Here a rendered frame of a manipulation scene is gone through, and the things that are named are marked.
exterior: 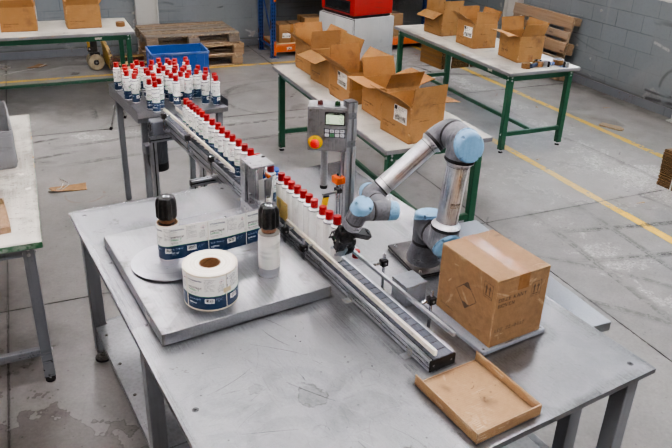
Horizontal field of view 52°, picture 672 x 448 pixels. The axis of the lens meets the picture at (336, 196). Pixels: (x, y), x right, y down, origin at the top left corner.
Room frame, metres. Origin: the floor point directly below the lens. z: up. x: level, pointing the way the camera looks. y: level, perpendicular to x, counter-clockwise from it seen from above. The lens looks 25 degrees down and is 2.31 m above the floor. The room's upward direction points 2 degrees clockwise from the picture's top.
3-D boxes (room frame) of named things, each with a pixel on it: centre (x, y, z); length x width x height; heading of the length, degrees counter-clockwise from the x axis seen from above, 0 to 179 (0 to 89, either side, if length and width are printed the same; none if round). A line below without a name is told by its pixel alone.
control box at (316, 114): (2.70, 0.04, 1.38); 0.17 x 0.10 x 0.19; 87
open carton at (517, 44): (6.63, -1.69, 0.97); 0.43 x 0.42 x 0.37; 111
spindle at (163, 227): (2.40, 0.66, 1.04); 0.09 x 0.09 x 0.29
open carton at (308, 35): (5.94, 0.22, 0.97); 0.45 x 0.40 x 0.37; 116
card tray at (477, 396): (1.72, -0.47, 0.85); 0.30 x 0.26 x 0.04; 32
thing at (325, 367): (2.41, 0.07, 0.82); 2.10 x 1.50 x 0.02; 32
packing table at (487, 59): (7.20, -1.42, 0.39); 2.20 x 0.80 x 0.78; 24
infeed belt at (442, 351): (2.57, 0.05, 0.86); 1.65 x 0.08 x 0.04; 32
